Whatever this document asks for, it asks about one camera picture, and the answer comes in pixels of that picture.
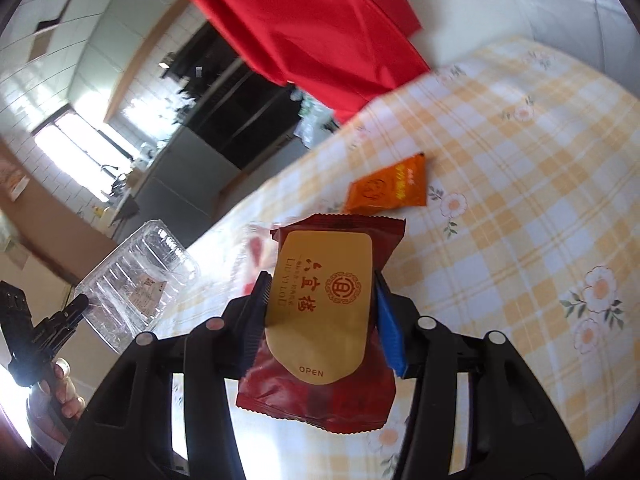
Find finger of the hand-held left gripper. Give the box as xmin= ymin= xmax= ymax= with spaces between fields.
xmin=32 ymin=294 xmax=90 ymax=356

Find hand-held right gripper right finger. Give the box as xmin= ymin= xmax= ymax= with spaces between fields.
xmin=372 ymin=270 xmax=586 ymax=480

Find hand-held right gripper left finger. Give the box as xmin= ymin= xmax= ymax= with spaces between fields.
xmin=52 ymin=270 xmax=273 ymax=480

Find clear plastic clamshell container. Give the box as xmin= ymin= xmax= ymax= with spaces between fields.
xmin=74 ymin=219 xmax=198 ymax=353

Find red pastry packet gold label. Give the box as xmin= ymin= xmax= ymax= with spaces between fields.
xmin=236 ymin=213 xmax=407 ymax=433

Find person's left hand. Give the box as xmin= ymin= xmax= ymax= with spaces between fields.
xmin=37 ymin=356 xmax=87 ymax=421

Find small orange packet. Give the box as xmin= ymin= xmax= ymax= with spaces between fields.
xmin=342 ymin=152 xmax=428 ymax=213

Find paper notice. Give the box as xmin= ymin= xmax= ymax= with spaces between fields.
xmin=0 ymin=160 xmax=29 ymax=199

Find grey kitchen base cabinets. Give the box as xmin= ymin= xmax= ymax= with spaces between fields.
xmin=115 ymin=127 xmax=242 ymax=221

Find kitchen window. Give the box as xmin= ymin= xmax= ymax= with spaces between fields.
xmin=32 ymin=110 xmax=138 ymax=167

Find yellow checked floral tablecloth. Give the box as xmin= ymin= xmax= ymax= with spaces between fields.
xmin=167 ymin=35 xmax=640 ymax=480

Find crumpled plastic bag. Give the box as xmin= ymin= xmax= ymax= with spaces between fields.
xmin=292 ymin=95 xmax=342 ymax=141

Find black stove oven unit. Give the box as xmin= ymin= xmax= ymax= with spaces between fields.
xmin=162 ymin=25 xmax=307 ymax=171

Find red hanging garment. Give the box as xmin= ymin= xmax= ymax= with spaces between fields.
xmin=152 ymin=0 xmax=433 ymax=124

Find wooden door frame panel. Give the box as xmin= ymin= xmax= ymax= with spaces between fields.
xmin=0 ymin=140 xmax=118 ymax=271

